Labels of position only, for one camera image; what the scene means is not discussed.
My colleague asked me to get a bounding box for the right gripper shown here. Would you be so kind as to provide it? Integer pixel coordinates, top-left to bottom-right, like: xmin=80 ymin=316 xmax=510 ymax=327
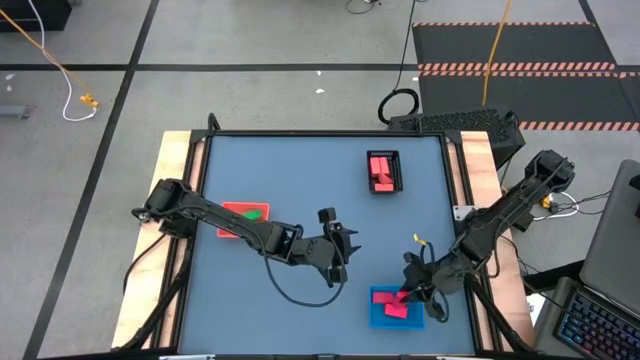
xmin=399 ymin=259 xmax=454 ymax=308

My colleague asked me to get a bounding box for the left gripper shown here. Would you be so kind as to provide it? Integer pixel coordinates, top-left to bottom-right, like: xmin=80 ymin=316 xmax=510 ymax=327
xmin=319 ymin=223 xmax=363 ymax=287

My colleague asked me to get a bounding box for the blue plastic basket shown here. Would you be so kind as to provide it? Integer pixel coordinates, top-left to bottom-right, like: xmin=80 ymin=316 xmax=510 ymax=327
xmin=368 ymin=284 xmax=427 ymax=331

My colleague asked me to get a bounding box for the orange triangle block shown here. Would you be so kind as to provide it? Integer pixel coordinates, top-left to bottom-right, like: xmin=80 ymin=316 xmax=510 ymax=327
xmin=373 ymin=172 xmax=396 ymax=194

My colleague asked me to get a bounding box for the black plastic basket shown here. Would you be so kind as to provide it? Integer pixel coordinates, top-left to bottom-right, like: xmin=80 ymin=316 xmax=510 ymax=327
xmin=366 ymin=149 xmax=405 ymax=195

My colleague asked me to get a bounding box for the orange plastic basket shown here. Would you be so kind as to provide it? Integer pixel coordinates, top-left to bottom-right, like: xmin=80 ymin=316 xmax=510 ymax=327
xmin=216 ymin=201 xmax=272 ymax=239

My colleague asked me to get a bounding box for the wooden side board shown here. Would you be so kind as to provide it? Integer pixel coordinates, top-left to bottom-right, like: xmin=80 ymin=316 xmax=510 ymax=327
xmin=459 ymin=130 xmax=526 ymax=351
xmin=110 ymin=130 xmax=206 ymax=350

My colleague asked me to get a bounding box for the grey laptop lit keyboard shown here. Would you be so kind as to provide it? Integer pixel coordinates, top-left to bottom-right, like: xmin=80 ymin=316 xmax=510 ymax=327
xmin=532 ymin=158 xmax=640 ymax=360

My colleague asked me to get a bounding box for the black striped floor mat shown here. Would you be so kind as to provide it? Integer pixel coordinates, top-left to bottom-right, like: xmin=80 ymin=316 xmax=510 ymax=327
xmin=411 ymin=21 xmax=617 ymax=72
xmin=418 ymin=71 xmax=640 ymax=132

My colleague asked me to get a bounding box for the grey floor object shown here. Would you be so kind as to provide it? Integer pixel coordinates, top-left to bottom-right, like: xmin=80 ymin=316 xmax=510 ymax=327
xmin=0 ymin=103 xmax=32 ymax=120

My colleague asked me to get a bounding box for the black floor object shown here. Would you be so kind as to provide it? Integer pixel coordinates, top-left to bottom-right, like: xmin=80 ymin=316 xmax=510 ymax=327
xmin=0 ymin=0 xmax=73 ymax=32

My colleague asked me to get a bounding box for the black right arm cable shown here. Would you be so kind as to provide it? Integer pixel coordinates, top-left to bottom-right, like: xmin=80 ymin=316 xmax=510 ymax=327
xmin=423 ymin=287 xmax=451 ymax=324

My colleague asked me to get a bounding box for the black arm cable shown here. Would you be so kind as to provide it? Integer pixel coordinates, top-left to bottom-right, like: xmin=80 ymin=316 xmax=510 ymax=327
xmin=423 ymin=287 xmax=451 ymax=324
xmin=262 ymin=234 xmax=347 ymax=308

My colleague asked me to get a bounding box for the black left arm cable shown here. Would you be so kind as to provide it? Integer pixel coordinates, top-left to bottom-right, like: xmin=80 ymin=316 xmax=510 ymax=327
xmin=262 ymin=234 xmax=347 ymax=308

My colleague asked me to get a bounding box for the black frame brace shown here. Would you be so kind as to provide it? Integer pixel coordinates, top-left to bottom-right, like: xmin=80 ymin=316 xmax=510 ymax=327
xmin=117 ymin=239 xmax=194 ymax=351
xmin=467 ymin=277 xmax=534 ymax=354

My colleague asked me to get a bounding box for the white cable yellow plug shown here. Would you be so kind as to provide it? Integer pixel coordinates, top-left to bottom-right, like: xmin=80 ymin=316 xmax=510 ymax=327
xmin=532 ymin=192 xmax=581 ymax=222

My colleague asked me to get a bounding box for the black hanging cable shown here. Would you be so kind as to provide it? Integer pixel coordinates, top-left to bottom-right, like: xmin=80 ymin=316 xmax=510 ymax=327
xmin=377 ymin=0 xmax=421 ymax=126

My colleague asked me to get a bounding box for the black floor cable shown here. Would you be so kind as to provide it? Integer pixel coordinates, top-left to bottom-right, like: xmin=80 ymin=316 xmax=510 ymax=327
xmin=344 ymin=0 xmax=382 ymax=15

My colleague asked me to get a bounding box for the yellow hanging cable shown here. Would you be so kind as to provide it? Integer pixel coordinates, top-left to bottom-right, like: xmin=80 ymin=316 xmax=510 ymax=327
xmin=480 ymin=0 xmax=515 ymax=107

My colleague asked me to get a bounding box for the yellow cable with connector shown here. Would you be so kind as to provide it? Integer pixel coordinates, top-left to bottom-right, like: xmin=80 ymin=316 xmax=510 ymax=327
xmin=0 ymin=8 xmax=100 ymax=110

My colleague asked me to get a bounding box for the white floor cable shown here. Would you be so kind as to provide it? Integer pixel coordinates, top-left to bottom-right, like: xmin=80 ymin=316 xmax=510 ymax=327
xmin=27 ymin=0 xmax=99 ymax=123

